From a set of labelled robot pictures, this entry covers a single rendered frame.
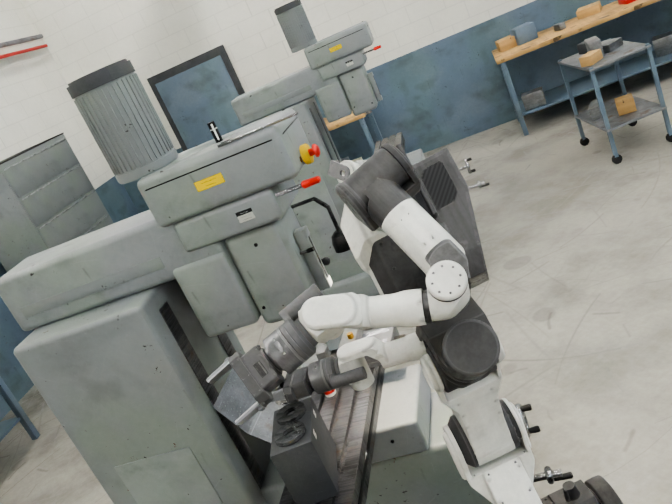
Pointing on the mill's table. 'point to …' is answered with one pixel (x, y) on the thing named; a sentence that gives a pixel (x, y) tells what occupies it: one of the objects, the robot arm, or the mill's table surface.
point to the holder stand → (304, 452)
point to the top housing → (225, 170)
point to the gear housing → (235, 217)
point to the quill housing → (271, 265)
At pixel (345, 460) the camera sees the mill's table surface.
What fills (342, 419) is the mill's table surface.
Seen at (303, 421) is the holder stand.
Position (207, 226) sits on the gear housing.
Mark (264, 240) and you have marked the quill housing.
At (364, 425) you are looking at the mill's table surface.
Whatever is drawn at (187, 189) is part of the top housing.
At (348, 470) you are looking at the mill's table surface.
